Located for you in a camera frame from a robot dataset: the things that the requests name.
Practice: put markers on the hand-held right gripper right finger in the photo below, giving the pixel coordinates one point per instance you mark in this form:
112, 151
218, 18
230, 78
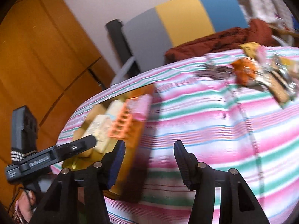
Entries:
184, 165

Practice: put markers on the red-brown padded jacket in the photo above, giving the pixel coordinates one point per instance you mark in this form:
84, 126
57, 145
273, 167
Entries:
198, 49

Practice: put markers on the wooden side table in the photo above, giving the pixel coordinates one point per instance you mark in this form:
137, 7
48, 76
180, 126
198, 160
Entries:
286, 31

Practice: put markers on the yellow knitted sock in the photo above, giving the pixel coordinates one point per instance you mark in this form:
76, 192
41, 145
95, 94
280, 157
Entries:
250, 47

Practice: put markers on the wooden wardrobe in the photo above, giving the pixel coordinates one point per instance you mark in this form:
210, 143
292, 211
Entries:
46, 51

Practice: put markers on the person's left hand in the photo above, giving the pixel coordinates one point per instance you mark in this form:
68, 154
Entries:
26, 205

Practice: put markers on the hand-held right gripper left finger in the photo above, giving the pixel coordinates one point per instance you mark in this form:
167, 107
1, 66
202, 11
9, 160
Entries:
115, 161

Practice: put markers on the grey scissors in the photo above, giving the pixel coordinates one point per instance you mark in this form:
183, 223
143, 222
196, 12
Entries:
217, 71

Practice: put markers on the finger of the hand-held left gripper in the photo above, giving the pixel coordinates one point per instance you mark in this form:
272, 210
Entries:
79, 145

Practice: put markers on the white sponge block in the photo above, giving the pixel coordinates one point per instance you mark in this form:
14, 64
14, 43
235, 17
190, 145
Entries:
100, 130

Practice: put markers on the cream sponge block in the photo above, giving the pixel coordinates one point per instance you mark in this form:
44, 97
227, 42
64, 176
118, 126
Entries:
116, 107

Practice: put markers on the grey yellow blue chair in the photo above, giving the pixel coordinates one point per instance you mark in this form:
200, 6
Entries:
144, 32

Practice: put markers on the black rolled mat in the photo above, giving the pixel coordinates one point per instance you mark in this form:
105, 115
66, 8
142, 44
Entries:
116, 37

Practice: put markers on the yellow sponge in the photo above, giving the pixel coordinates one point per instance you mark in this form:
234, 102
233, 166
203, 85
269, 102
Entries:
94, 113

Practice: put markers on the orange plastic rack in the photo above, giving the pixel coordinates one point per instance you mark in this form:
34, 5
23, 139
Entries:
121, 126

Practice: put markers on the person's left forearm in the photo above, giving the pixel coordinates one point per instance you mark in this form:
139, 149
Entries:
17, 215

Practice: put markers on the pink green striped tablecloth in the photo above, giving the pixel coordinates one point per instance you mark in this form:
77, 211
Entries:
210, 133

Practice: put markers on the silver foil snack bar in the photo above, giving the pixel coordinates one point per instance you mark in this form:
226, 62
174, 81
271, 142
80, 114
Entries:
278, 84

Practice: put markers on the yellow snack packet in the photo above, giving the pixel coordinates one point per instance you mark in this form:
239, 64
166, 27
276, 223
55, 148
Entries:
290, 64

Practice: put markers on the orange snack packet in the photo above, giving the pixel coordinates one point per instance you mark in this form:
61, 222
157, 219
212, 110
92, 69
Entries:
245, 71

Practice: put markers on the gold metal tray container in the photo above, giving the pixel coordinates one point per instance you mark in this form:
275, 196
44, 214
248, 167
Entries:
135, 144

